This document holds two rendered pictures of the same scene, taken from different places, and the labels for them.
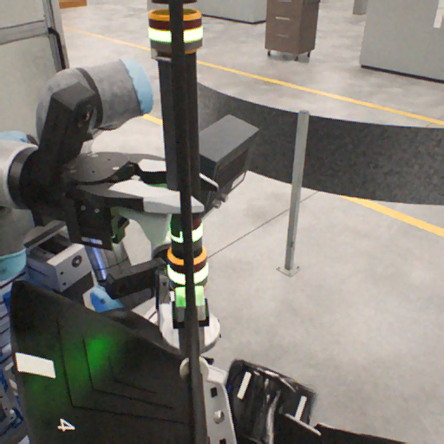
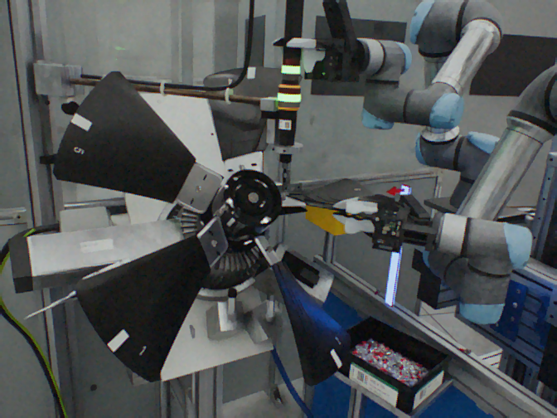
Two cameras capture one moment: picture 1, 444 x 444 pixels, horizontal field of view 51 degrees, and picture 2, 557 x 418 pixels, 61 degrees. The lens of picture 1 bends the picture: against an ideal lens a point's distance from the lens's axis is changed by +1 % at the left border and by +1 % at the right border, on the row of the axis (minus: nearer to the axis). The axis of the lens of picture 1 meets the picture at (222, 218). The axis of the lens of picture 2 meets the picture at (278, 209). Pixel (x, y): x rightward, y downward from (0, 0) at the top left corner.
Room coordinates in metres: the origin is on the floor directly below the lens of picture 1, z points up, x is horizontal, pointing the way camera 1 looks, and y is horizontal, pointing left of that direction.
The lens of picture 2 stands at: (0.88, -0.78, 1.49)
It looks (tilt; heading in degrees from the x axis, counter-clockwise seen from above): 19 degrees down; 120
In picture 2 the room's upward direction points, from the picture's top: 3 degrees clockwise
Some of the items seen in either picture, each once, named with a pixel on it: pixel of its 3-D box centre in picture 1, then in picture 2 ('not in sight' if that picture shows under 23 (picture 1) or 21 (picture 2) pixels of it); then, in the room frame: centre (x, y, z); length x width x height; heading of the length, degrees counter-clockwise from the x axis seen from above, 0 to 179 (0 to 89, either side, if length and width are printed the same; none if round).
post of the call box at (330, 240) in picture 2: not in sight; (330, 243); (0.32, 0.50, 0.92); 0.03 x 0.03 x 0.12; 61
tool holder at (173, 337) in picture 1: (190, 310); (283, 125); (0.40, 0.04, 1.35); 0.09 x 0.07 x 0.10; 6
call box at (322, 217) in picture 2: not in sight; (333, 213); (0.32, 0.50, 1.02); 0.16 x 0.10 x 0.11; 151
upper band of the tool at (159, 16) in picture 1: (175, 31); not in sight; (0.41, 0.04, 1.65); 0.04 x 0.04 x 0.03
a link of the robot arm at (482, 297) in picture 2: not in sight; (478, 287); (0.80, 0.13, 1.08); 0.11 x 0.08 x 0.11; 133
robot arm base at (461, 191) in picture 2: not in sight; (477, 191); (0.67, 0.82, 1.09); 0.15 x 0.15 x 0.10
